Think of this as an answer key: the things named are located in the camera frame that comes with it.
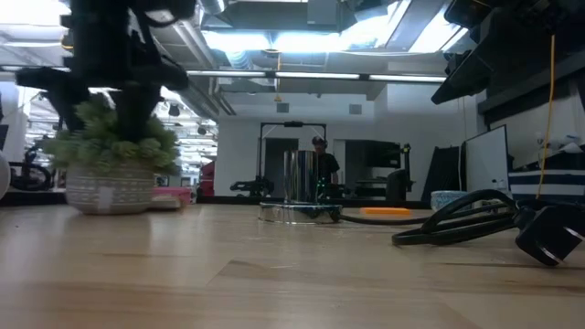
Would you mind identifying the black aluminium table frame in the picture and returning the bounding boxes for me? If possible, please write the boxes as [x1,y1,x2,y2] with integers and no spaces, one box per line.
[0,189,585,216]

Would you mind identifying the blue patterned bowl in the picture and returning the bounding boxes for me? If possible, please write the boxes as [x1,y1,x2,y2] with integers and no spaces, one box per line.
[430,190,472,212]

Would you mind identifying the pink white box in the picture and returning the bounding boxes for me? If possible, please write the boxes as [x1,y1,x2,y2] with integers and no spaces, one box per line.
[150,186,193,210]

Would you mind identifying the black lamp power cable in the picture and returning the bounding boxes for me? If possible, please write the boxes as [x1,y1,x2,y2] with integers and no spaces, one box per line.
[337,188,585,267]

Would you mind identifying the person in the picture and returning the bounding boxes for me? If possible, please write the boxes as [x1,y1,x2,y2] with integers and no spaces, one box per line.
[311,135,342,186]

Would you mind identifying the green plant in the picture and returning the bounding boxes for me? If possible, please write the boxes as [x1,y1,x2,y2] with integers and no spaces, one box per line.
[43,98,182,216]

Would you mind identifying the orange sticky note pad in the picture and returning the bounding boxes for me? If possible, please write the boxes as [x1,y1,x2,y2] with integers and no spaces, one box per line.
[359,207,412,217]

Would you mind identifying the black background robot station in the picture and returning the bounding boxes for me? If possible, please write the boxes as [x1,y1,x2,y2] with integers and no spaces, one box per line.
[229,121,328,198]

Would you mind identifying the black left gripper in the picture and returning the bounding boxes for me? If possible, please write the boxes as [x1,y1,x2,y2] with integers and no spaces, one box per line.
[16,43,191,142]

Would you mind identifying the blue white striped box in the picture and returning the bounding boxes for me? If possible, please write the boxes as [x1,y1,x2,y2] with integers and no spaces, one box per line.
[507,167,585,207]

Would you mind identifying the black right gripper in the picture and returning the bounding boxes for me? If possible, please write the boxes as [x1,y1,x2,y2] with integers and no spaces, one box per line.
[431,0,554,105]

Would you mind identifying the whiteboard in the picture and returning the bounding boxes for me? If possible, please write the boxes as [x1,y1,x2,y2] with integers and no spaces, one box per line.
[459,123,511,196]

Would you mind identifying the shiny metal cup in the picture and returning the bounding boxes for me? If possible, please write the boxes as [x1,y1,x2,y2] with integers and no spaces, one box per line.
[258,149,343,225]

